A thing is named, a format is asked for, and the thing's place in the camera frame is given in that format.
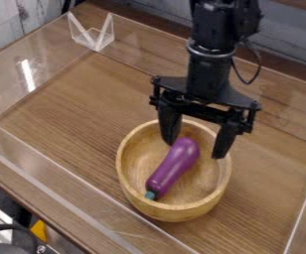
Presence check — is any yellow label on equipment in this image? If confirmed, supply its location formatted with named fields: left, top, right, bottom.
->
left=31, top=219, right=47, bottom=242

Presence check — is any clear acrylic corner bracket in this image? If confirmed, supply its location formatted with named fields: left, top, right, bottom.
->
left=67, top=13, right=114, bottom=53

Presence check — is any clear acrylic tray wall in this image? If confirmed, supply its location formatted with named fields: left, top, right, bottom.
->
left=0, top=127, right=198, bottom=254

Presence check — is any purple toy eggplant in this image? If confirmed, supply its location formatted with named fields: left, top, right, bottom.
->
left=144, top=137, right=199, bottom=200

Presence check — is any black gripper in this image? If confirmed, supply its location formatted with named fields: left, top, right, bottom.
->
left=150, top=41, right=260, bottom=159

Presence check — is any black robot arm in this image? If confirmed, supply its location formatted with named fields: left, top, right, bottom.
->
left=150, top=0, right=261, bottom=159

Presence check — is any brown wooden bowl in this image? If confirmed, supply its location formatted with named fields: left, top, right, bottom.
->
left=115, top=120, right=231, bottom=222

